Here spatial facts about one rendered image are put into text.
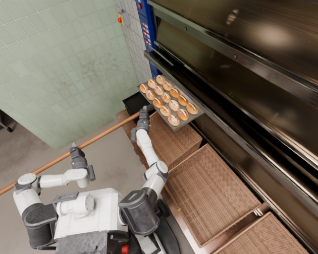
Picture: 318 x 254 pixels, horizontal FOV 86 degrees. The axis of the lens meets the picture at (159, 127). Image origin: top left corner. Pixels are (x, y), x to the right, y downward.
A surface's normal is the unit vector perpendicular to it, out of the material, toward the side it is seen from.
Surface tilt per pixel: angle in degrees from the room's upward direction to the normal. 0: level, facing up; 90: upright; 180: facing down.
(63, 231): 0
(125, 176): 0
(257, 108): 70
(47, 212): 35
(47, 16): 90
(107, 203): 0
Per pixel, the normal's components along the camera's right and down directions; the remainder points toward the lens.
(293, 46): -0.85, 0.26
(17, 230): -0.15, -0.59
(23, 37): 0.50, 0.65
